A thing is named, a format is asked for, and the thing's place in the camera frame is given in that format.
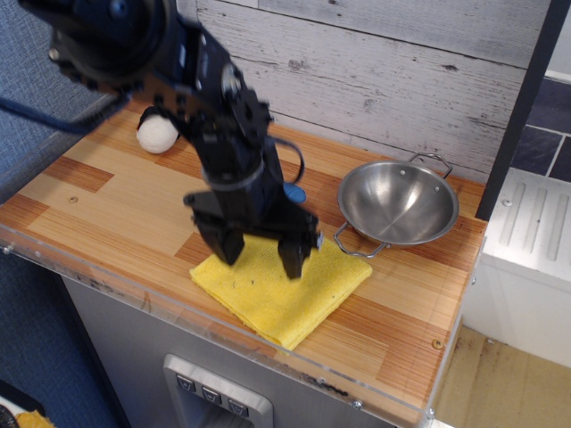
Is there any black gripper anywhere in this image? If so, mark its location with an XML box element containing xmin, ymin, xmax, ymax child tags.
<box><xmin>183</xmin><ymin>133</ymin><xmax>323</xmax><ymax>281</ymax></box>

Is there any yellow towel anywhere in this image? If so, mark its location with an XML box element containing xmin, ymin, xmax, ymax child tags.
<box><xmin>190</xmin><ymin>236</ymin><xmax>373</xmax><ymax>350</ymax></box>

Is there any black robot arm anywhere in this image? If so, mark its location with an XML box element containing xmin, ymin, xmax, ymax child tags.
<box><xmin>22</xmin><ymin>1</ymin><xmax>322</xmax><ymax>278</ymax></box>

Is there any white ball in black cup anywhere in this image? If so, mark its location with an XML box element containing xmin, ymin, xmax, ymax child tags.
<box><xmin>137</xmin><ymin>107</ymin><xmax>179</xmax><ymax>154</ymax></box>

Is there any silver dispenser button panel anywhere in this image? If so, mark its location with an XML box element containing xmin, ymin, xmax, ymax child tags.
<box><xmin>163</xmin><ymin>354</ymin><xmax>275</xmax><ymax>427</ymax></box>

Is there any clear acrylic edge guard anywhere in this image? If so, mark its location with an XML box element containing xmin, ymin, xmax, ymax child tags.
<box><xmin>1</xmin><ymin>226</ymin><xmax>435</xmax><ymax>427</ymax></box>

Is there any white ribbed cabinet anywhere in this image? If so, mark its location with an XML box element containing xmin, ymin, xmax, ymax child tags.
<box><xmin>462</xmin><ymin>169</ymin><xmax>570</xmax><ymax>366</ymax></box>

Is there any yellow object at corner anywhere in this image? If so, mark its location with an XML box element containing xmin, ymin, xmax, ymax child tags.
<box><xmin>15</xmin><ymin>411</ymin><xmax>55</xmax><ymax>428</ymax></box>

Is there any blue handled fork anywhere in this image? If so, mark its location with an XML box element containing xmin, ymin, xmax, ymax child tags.
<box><xmin>283</xmin><ymin>183</ymin><xmax>307</xmax><ymax>204</ymax></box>

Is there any metal bowl with handles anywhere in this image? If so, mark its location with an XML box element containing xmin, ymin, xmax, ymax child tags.
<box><xmin>334</xmin><ymin>152</ymin><xmax>459</xmax><ymax>259</ymax></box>

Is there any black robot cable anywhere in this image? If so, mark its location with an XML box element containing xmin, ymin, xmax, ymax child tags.
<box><xmin>0</xmin><ymin>91</ymin><xmax>133</xmax><ymax>135</ymax></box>

